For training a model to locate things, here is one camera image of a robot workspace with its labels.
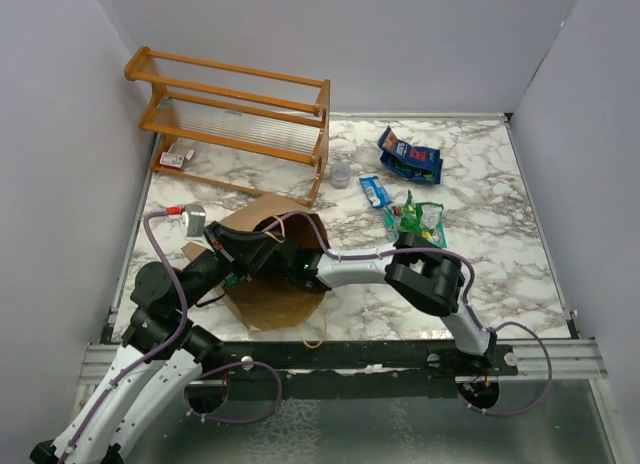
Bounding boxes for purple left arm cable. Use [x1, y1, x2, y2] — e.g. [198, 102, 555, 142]
[64, 206, 191, 455]

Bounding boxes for brown paper bag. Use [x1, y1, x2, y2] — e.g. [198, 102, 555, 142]
[180, 192, 329, 349]

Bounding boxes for blue red chips bag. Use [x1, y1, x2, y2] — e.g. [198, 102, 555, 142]
[377, 126, 443, 173]

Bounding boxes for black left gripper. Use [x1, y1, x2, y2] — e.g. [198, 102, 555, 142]
[176, 221, 286, 312]

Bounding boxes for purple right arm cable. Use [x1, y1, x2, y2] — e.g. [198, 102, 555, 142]
[259, 209, 554, 419]

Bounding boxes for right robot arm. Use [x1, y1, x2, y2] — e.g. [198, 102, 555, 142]
[285, 233, 497, 375]

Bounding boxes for white red small card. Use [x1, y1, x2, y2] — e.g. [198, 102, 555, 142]
[159, 146, 196, 171]

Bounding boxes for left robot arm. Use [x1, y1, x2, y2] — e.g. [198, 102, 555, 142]
[29, 223, 289, 463]

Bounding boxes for small blue snack packet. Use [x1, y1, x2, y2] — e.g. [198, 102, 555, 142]
[359, 176, 392, 209]

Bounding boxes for green snack packet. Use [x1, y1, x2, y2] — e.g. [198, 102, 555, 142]
[400, 190, 444, 235]

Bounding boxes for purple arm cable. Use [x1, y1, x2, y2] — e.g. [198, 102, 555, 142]
[259, 209, 554, 419]
[64, 206, 191, 455]

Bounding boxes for red white snack packets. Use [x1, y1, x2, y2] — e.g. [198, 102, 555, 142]
[383, 206, 447, 248]

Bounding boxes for blue green chips bag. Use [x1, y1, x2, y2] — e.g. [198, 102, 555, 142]
[380, 153, 444, 185]

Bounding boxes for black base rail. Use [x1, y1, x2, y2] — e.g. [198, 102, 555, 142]
[139, 327, 521, 403]

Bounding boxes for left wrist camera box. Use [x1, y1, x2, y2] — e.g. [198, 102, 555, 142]
[180, 203, 206, 239]

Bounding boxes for orange wooden shelf rack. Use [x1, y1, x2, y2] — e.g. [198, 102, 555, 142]
[124, 46, 331, 207]

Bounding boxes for small clear plastic jar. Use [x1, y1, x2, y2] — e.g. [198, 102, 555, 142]
[330, 161, 351, 189]

